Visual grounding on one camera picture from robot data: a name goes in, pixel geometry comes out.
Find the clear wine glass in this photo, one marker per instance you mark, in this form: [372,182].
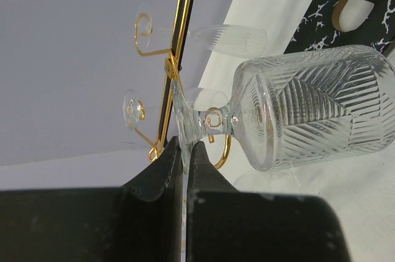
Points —
[282,182]
[135,111]

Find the gold wine glass rack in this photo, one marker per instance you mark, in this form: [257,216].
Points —
[321,26]

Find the short clear glass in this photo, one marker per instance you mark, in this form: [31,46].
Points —
[300,108]

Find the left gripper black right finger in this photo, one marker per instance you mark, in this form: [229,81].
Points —
[224,224]

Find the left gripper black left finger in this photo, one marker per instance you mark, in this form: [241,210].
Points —
[138,221]

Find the clear champagne flute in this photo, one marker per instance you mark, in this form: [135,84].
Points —
[234,40]

